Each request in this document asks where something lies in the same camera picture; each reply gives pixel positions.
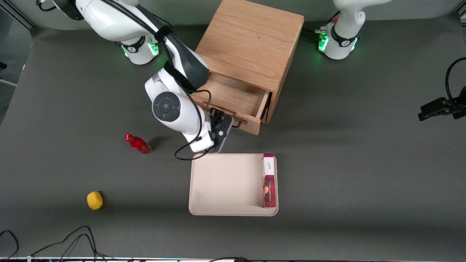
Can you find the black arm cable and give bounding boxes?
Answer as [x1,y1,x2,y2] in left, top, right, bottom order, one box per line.
[98,0,213,161]

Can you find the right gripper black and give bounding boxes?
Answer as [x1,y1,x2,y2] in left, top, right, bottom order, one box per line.
[210,107,233,136]

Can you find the wooden drawer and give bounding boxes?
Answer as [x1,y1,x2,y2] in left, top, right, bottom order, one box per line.
[191,73,273,136]

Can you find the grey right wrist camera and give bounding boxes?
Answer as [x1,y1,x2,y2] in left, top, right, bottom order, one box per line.
[213,116,234,154]

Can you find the beige tray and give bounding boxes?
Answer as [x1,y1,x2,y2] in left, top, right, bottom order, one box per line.
[188,153,279,217]

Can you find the black floor cable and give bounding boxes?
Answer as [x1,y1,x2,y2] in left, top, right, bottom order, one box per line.
[31,226,113,262]
[0,230,19,261]

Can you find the yellow lemon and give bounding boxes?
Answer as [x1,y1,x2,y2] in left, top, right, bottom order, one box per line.
[87,191,103,210]

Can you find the black base cable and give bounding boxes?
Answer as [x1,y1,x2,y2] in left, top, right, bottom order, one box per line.
[301,10,341,41]

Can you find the black looped cable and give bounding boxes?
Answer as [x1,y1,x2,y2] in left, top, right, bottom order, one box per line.
[445,57,466,103]

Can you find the wooden drawer cabinet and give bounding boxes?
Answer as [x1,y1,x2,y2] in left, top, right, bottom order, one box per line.
[195,0,305,124]

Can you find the red bottle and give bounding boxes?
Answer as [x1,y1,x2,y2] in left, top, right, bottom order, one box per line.
[124,134,152,155]

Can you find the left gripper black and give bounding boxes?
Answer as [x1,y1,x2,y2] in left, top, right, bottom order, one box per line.
[418,86,466,122]

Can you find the red tartan cookie box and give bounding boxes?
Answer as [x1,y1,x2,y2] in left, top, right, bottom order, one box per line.
[262,153,277,208]

